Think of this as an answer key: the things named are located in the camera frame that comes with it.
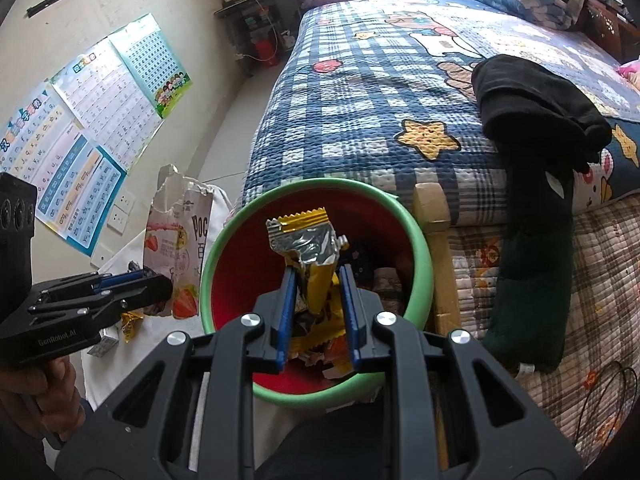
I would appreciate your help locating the bed with patchwork quilt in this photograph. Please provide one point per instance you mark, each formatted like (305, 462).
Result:
(360, 110)

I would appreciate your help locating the white chart wall poster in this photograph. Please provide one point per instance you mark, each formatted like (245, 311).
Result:
(110, 100)

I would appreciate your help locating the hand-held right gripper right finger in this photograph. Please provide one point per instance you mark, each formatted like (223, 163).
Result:
(350, 320)

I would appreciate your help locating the teal cartoon wall poster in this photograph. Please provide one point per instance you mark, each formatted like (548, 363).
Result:
(155, 65)

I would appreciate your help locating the dark green garment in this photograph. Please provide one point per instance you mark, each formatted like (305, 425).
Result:
(535, 270)

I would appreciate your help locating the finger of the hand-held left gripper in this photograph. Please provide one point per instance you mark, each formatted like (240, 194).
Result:
(145, 292)
(120, 278)

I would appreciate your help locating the yellow foil wrapper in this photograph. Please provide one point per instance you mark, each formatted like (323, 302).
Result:
(312, 260)
(131, 327)

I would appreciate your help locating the white wall socket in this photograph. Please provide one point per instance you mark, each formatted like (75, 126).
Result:
(118, 220)
(125, 202)

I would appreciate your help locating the wooden headboard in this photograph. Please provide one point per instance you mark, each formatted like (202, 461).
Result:
(610, 20)

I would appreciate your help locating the red plastic container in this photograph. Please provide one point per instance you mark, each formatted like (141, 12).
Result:
(266, 51)

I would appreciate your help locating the black metal side table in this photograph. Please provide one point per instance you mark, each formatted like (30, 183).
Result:
(240, 15)

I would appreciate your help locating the blue bordered letter wall poster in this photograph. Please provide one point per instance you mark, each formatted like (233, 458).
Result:
(60, 180)

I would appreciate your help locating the white strawberry snack box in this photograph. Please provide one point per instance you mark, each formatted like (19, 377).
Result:
(182, 240)

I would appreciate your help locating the small white carton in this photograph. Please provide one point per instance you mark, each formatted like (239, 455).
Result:
(102, 347)

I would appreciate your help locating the black garment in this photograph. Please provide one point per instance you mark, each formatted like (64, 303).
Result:
(530, 100)

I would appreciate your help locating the person's left hand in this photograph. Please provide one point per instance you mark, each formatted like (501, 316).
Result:
(57, 400)

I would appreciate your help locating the wooden bed frame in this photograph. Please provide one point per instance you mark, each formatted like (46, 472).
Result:
(437, 260)

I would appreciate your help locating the red bucket with green rim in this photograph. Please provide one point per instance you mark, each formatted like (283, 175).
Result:
(240, 260)

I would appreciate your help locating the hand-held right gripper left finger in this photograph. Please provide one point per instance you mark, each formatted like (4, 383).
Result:
(285, 320)

